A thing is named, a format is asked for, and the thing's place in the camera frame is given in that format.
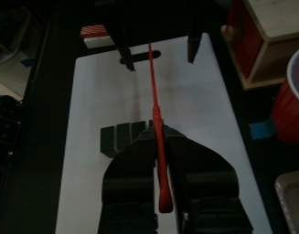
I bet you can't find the small blue tape scrap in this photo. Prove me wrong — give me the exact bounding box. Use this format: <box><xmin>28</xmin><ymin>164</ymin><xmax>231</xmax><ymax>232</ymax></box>
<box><xmin>20</xmin><ymin>58</ymin><xmax>36</xmax><ymax>69</ymax></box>

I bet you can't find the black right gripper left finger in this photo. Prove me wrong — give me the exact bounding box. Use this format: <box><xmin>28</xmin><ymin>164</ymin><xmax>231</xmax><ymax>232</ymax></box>
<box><xmin>96</xmin><ymin>125</ymin><xmax>162</xmax><ymax>234</ymax></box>

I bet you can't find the white plastic cutting board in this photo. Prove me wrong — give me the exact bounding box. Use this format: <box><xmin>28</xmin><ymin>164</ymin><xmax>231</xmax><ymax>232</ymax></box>
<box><xmin>54</xmin><ymin>32</ymin><xmax>274</xmax><ymax>234</ymax></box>

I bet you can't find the pale pink plate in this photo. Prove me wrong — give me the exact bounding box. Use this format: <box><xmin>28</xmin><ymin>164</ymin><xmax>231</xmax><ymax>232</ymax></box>
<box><xmin>274</xmin><ymin>169</ymin><xmax>299</xmax><ymax>234</ymax></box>

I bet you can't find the red plastic cup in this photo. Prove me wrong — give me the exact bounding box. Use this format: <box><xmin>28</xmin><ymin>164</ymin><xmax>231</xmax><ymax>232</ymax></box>
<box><xmin>270</xmin><ymin>45</ymin><xmax>299</xmax><ymax>146</ymax></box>

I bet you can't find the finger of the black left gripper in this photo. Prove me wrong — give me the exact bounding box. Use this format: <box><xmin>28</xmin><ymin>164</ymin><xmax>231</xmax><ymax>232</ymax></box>
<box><xmin>115</xmin><ymin>36</ymin><xmax>137</xmax><ymax>72</ymax></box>
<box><xmin>186</xmin><ymin>32</ymin><xmax>205</xmax><ymax>65</ymax></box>

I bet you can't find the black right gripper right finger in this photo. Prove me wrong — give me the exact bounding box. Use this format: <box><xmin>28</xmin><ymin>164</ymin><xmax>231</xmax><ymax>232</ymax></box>
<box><xmin>161</xmin><ymin>123</ymin><xmax>255</xmax><ymax>234</ymax></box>

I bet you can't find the blue tape piece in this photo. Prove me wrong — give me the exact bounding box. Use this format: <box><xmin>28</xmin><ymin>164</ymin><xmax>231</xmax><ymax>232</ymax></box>
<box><xmin>249</xmin><ymin>117</ymin><xmax>279</xmax><ymax>141</ymax></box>

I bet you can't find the wooden box with red side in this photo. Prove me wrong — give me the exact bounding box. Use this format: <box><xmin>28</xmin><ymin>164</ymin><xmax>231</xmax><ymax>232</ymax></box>
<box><xmin>221</xmin><ymin>0</ymin><xmax>299</xmax><ymax>91</ymax></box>

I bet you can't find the red white striped toy block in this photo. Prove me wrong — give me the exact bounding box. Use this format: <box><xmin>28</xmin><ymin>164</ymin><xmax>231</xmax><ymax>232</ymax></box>
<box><xmin>79</xmin><ymin>24</ymin><xmax>118</xmax><ymax>50</ymax></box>

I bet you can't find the dark gear past table edge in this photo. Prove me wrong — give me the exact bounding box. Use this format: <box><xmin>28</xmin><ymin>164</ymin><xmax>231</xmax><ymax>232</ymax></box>
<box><xmin>0</xmin><ymin>94</ymin><xmax>22</xmax><ymax>145</ymax></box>

